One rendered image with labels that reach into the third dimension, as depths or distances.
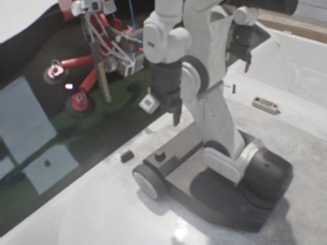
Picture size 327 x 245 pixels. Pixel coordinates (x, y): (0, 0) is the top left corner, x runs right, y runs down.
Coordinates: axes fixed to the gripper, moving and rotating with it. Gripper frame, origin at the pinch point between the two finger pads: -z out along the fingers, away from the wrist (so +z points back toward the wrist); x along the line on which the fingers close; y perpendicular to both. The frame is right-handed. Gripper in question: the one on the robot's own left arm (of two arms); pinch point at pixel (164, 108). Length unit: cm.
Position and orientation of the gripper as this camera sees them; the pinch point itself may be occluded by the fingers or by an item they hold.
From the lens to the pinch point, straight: 77.5
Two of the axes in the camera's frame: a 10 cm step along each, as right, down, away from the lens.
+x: -6.9, -5.3, 4.9
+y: -7.2, 4.8, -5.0
